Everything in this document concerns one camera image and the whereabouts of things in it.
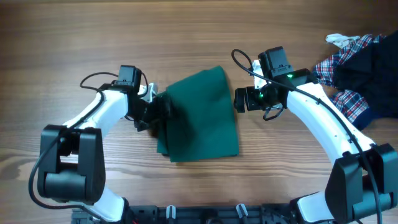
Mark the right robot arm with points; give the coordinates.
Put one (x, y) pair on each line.
(362, 181)

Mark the green cloth garment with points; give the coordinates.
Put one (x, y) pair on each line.
(204, 126)

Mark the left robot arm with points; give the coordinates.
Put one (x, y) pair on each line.
(70, 171)

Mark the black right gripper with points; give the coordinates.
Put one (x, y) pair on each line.
(240, 100)

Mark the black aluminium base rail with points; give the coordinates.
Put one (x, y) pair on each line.
(241, 213)

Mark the plaid red blue garment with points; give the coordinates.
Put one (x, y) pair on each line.
(345, 97)

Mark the dark navy garment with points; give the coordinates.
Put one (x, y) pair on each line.
(374, 74)

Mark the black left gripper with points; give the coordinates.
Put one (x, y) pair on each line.
(157, 114)

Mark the white cloth piece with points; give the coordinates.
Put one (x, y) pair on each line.
(340, 40)

